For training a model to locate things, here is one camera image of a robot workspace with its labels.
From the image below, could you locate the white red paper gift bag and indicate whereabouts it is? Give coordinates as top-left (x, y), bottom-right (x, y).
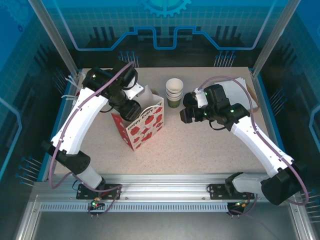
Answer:
top-left (111, 84), bottom-right (165, 153)

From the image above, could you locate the white napkin stack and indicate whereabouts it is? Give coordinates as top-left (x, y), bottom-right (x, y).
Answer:
top-left (213, 77), bottom-right (252, 106)

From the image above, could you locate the brown cardboard sheet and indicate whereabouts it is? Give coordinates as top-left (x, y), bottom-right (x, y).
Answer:
top-left (246, 83), bottom-right (261, 112)

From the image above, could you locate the left connector board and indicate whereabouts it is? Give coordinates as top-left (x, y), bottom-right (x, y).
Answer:
top-left (87, 197), bottom-right (106, 210)

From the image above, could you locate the connector board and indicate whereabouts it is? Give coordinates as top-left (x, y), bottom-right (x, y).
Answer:
top-left (87, 197), bottom-right (106, 210)
top-left (228, 199), bottom-right (251, 211)

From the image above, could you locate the right connector board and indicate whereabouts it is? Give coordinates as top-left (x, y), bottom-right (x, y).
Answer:
top-left (228, 199), bottom-right (251, 211)

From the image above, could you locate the grey metal panel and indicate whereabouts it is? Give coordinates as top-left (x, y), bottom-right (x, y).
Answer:
top-left (14, 194), bottom-right (320, 240)

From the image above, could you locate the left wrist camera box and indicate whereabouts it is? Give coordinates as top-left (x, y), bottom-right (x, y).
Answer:
top-left (123, 83), bottom-right (145, 100)

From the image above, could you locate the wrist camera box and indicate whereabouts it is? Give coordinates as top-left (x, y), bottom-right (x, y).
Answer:
top-left (194, 87), bottom-right (209, 109)
top-left (123, 83), bottom-right (145, 100)

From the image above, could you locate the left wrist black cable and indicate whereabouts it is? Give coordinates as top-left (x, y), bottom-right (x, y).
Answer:
top-left (101, 104), bottom-right (118, 114)

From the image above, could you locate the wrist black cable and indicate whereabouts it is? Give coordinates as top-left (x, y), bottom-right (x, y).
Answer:
top-left (209, 119), bottom-right (230, 131)
top-left (101, 104), bottom-right (118, 114)

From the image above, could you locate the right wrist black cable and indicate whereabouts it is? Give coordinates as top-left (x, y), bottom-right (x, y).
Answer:
top-left (209, 119), bottom-right (230, 131)

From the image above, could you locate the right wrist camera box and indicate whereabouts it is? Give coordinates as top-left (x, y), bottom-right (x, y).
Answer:
top-left (194, 87), bottom-right (209, 109)

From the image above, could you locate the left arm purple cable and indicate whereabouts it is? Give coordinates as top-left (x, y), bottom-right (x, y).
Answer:
top-left (51, 61), bottom-right (136, 218)

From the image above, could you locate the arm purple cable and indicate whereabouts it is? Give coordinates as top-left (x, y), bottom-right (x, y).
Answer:
top-left (51, 61), bottom-right (136, 218)
top-left (199, 76), bottom-right (310, 217)

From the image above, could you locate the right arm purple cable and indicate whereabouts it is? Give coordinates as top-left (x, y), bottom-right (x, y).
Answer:
top-left (199, 76), bottom-right (310, 217)

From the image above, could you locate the aluminium mounting rail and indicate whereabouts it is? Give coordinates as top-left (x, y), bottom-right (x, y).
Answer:
top-left (32, 173), bottom-right (300, 204)

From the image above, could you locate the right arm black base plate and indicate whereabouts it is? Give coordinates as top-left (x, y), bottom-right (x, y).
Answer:
top-left (208, 183), bottom-right (256, 200)

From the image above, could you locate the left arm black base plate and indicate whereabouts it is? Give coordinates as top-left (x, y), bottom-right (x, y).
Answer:
top-left (76, 183), bottom-right (123, 200)

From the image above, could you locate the left aluminium frame post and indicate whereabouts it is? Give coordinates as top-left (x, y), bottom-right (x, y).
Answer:
top-left (28, 0), bottom-right (81, 77)

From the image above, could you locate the aluminium frame post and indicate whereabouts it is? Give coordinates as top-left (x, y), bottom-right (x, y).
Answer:
top-left (28, 0), bottom-right (81, 77)
top-left (250, 0), bottom-right (305, 78)

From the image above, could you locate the right aluminium frame post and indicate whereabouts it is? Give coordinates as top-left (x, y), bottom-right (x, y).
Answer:
top-left (250, 0), bottom-right (305, 78)

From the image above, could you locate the slotted metal cable duct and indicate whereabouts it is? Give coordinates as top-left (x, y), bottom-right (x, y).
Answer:
top-left (39, 202), bottom-right (230, 213)

